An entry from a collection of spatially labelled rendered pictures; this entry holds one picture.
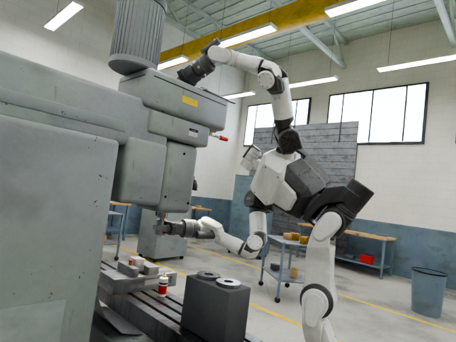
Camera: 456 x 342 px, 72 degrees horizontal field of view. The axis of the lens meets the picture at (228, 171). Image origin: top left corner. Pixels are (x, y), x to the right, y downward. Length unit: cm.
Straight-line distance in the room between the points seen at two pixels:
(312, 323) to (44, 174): 116
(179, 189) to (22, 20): 728
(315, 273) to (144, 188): 82
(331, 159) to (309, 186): 785
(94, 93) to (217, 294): 82
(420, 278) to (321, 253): 433
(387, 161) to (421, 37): 314
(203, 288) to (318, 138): 863
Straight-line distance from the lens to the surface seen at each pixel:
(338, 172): 915
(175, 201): 141
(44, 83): 118
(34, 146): 102
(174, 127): 138
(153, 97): 132
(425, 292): 576
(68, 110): 118
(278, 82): 136
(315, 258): 149
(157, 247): 602
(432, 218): 850
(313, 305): 148
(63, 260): 109
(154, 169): 131
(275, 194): 150
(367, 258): 802
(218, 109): 154
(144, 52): 138
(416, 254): 858
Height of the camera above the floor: 143
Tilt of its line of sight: 4 degrees up
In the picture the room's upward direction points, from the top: 7 degrees clockwise
